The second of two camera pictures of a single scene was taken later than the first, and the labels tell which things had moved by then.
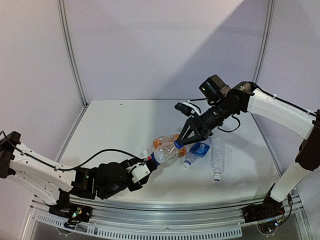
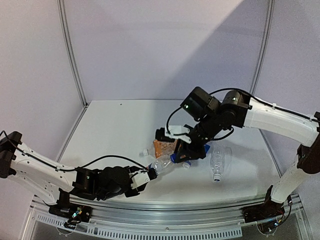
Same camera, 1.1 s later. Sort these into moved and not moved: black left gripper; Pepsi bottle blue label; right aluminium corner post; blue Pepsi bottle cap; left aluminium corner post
Moved: blue Pepsi bottle cap; Pepsi bottle blue label; black left gripper
Not moved: right aluminium corner post; left aluminium corner post
